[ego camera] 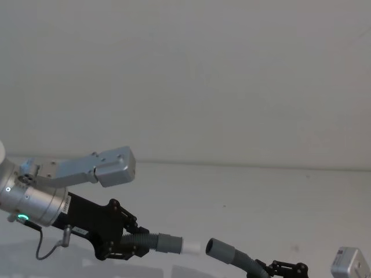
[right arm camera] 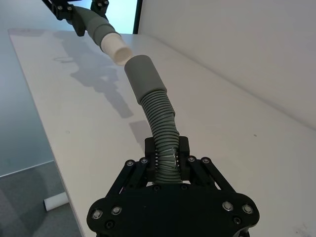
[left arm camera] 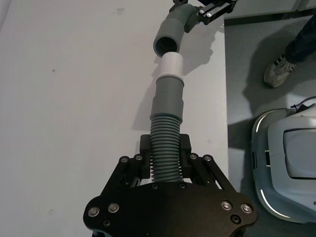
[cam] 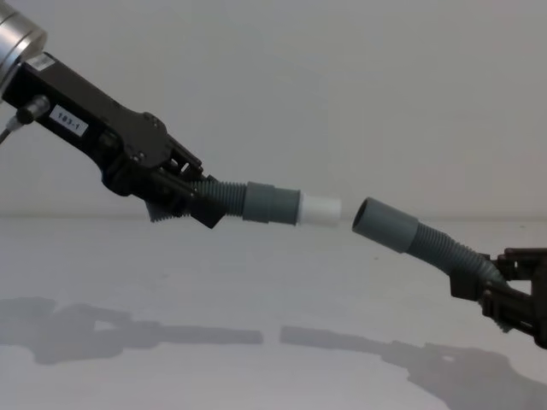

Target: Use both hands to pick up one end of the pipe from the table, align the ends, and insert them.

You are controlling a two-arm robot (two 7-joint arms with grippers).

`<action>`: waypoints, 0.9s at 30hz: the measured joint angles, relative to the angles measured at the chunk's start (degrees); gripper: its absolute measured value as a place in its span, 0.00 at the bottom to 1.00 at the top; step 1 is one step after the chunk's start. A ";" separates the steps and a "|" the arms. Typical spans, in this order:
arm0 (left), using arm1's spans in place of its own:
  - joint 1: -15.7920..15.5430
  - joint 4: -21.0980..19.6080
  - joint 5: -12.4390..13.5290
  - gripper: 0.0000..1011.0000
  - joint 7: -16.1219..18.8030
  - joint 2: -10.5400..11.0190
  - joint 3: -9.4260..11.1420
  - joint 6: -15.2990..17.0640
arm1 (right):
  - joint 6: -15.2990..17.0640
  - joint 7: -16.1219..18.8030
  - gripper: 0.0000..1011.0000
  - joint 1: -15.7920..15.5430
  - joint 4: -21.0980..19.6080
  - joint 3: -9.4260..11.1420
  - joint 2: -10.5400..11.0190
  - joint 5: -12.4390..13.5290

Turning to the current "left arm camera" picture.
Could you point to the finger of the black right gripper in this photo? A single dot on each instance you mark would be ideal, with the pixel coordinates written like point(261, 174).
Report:
point(214, 11)
point(179, 1)

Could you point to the white pipe connector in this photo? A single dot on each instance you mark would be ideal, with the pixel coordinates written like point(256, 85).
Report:
point(171, 64)

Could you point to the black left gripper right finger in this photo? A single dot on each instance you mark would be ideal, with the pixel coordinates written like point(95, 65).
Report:
point(185, 153)

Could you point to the person's shoe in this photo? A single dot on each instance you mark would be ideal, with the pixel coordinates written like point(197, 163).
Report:
point(279, 71)

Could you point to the person's leg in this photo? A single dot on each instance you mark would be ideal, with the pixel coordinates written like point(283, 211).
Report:
point(302, 42)

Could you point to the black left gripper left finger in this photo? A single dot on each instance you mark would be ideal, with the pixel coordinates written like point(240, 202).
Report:
point(145, 153)

